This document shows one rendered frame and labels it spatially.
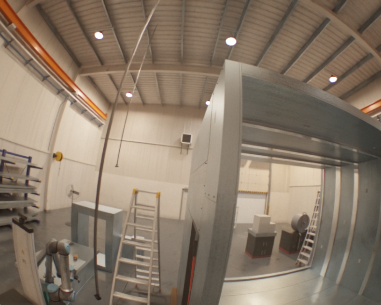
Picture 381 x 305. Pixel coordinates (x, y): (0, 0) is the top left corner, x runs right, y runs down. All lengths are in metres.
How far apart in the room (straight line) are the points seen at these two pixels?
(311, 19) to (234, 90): 6.39
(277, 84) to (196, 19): 5.97
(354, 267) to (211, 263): 3.81
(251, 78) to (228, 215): 0.77
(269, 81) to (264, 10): 5.71
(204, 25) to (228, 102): 6.27
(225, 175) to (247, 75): 0.59
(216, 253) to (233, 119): 0.66
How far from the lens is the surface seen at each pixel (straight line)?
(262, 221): 6.17
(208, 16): 6.83
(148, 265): 2.07
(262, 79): 1.06
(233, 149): 0.81
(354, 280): 4.42
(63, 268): 2.10
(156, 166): 11.58
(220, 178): 0.77
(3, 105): 7.18
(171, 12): 6.77
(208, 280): 0.91
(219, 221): 0.79
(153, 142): 11.82
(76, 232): 4.63
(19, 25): 7.25
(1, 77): 7.16
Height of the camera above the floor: 2.47
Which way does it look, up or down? 11 degrees up
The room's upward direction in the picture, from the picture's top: 7 degrees clockwise
